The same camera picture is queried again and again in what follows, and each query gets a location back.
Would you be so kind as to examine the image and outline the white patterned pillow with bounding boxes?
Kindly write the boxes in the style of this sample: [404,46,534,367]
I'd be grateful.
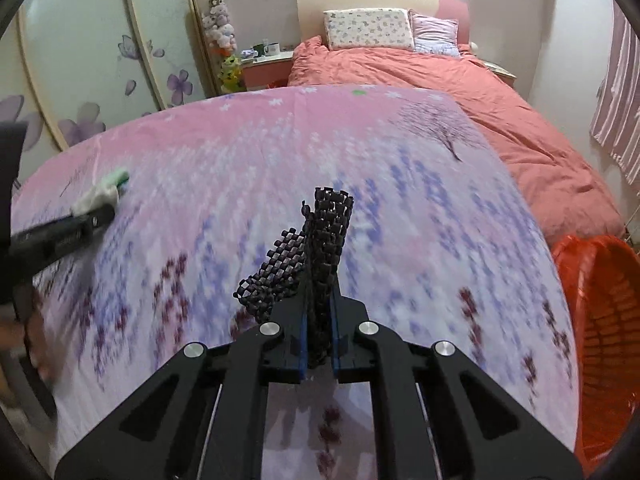
[322,7,416,52]

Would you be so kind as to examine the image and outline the tower of plush toys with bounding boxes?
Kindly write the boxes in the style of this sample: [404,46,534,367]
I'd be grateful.
[200,0,240,58]

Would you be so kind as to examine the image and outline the salmon duvet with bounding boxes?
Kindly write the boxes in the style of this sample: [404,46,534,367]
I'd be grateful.
[287,35,626,248]

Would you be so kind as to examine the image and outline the pink floral printed sheet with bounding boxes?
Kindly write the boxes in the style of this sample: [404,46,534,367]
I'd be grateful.
[10,84,581,480]

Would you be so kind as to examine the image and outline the black mesh net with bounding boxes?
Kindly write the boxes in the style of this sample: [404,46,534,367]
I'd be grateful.
[235,186,356,368]

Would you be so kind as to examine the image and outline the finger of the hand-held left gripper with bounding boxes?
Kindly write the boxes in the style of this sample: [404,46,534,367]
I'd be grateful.
[10,207,117,273]

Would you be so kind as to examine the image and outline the pink nightstand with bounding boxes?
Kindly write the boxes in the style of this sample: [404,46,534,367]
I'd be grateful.
[242,55,296,92]

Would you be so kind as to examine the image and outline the floral sliding wardrobe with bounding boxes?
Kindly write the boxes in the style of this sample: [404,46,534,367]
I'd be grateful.
[0,0,221,153]

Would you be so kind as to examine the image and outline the pink striped pillow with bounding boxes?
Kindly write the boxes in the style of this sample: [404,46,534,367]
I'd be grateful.
[409,10,461,56]

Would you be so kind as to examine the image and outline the green yellow plush toy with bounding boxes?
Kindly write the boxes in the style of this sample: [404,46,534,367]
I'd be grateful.
[220,55,246,93]

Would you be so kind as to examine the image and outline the white bedside table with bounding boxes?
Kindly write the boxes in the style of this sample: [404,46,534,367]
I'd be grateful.
[482,60,517,81]

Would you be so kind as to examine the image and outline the orange plastic basket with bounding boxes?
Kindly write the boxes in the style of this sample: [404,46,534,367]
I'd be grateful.
[550,234,640,471]

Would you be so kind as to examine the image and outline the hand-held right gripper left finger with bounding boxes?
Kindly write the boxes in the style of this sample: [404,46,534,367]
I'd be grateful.
[54,287,308,480]

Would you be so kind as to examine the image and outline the pink striped curtain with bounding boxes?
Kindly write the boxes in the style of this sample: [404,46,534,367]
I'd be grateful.
[589,2,640,186]

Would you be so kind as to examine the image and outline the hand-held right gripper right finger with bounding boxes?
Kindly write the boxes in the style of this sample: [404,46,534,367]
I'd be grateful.
[327,290,583,480]

